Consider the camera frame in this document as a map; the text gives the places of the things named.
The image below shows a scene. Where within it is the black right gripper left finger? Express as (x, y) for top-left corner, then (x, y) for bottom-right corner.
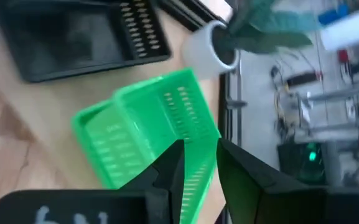
(0, 139), (185, 224)

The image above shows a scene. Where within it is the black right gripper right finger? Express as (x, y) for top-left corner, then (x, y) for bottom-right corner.
(218, 139), (359, 224)

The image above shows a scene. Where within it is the green plastic slotted basket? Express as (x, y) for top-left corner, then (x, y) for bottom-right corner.
(71, 98), (167, 190)
(113, 67), (222, 224)

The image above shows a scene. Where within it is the black plastic slotted basket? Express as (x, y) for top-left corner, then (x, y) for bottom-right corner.
(0, 0), (172, 84)

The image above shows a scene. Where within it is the black device green light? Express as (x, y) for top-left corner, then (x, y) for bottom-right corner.
(277, 141), (327, 185)

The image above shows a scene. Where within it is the black power strip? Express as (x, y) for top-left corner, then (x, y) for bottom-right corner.
(286, 72), (322, 88)

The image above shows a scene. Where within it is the potted plant white pot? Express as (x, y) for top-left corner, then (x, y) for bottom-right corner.
(181, 0), (314, 81)

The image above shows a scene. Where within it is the white plastic tube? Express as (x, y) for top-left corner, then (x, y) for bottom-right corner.
(319, 2), (359, 51)

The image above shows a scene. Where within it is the blue object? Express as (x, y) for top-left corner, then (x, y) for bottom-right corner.
(318, 3), (351, 25)

